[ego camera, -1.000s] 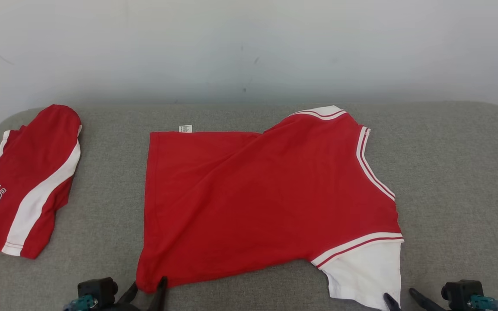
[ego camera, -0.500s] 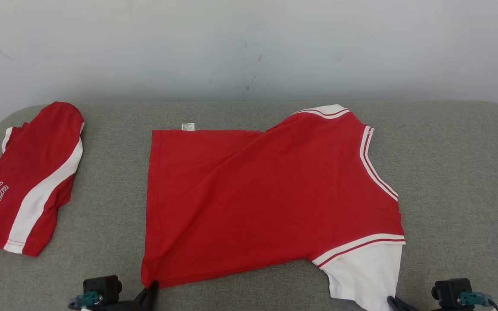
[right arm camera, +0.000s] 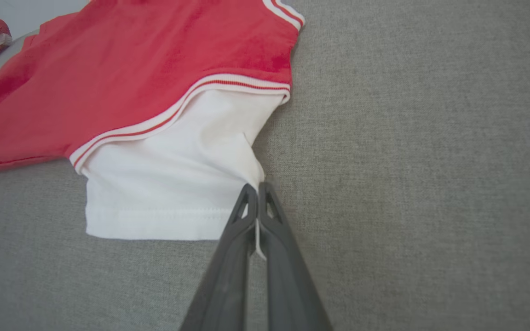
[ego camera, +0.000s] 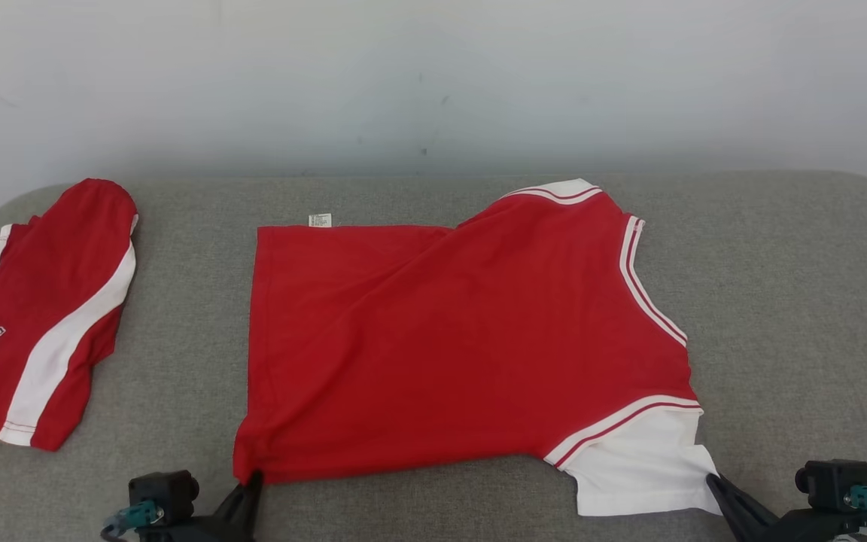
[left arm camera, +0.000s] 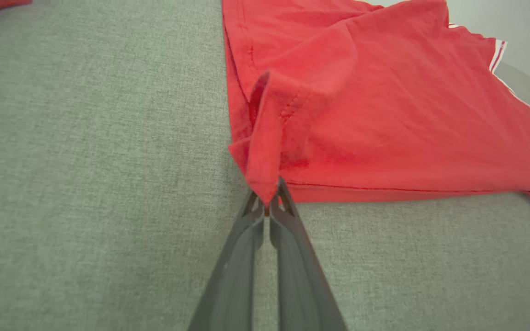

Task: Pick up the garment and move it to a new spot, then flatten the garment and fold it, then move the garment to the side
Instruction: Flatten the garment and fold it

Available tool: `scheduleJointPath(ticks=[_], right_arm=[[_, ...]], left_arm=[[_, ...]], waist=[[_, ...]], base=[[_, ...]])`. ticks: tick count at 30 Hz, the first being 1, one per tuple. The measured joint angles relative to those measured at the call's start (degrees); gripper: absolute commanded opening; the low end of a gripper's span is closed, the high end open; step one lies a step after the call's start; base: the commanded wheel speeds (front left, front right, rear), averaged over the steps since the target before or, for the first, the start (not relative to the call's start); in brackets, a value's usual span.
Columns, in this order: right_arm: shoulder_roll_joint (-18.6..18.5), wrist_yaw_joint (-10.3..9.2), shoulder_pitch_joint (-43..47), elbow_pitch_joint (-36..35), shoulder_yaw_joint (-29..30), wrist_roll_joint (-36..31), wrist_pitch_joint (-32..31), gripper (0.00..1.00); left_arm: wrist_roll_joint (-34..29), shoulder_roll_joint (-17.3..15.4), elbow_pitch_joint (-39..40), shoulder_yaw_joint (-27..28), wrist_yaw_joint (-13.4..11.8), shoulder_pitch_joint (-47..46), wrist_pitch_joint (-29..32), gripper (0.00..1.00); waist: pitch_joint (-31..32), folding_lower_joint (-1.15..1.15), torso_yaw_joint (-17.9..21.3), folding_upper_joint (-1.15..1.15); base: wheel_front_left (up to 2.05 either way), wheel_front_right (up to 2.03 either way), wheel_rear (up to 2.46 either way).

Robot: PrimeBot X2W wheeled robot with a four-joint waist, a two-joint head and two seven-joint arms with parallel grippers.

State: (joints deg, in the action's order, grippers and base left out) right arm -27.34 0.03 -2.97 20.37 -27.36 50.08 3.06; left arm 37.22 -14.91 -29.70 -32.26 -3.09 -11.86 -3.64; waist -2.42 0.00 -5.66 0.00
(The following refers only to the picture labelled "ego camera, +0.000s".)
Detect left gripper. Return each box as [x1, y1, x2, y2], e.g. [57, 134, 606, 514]
[136, 471, 263, 542]

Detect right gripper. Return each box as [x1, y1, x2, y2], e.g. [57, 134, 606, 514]
[707, 474, 867, 542]

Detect red white jersey shirt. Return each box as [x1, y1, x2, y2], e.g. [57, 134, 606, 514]
[233, 178, 724, 517]

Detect red white shorts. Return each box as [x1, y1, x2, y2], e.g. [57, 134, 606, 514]
[0, 178, 139, 452]

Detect grey fabric sofa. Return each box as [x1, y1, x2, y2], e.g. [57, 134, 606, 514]
[0, 172, 867, 542]

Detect teal left camera connector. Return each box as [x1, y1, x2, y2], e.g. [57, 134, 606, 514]
[101, 501, 165, 537]

